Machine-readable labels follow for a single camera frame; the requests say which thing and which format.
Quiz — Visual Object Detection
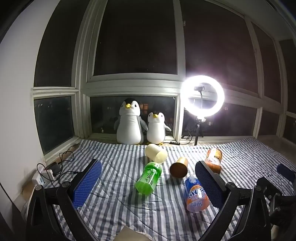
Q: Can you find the large penguin plush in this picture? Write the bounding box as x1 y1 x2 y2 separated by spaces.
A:
114 98 148 145

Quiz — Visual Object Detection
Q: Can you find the phone clamp in ring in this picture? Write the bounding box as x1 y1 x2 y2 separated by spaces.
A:
194 86 205 92

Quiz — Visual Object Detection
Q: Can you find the orange clear snack cup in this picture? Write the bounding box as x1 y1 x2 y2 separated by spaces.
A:
205 148 222 174

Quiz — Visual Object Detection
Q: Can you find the cream white cup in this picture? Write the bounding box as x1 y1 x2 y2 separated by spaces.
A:
145 144 168 164

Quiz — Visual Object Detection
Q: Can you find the ring light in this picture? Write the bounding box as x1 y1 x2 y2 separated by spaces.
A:
180 75 225 120

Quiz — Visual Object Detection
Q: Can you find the black light tripod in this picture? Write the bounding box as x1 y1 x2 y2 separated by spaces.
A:
181 117 205 146

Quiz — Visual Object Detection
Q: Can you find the blue orange soda cup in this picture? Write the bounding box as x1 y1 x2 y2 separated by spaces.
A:
185 175 210 212

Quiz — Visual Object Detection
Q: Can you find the small penguin plush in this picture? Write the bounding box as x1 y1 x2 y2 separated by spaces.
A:
147 112 171 145

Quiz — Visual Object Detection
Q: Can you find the green plastic cup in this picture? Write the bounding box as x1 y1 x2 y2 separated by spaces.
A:
135 162 163 196

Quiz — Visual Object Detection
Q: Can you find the slim brown paper cup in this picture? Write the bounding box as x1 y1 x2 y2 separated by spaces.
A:
169 157 188 178

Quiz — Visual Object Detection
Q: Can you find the white power strip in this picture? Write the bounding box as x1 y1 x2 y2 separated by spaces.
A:
32 170 55 185

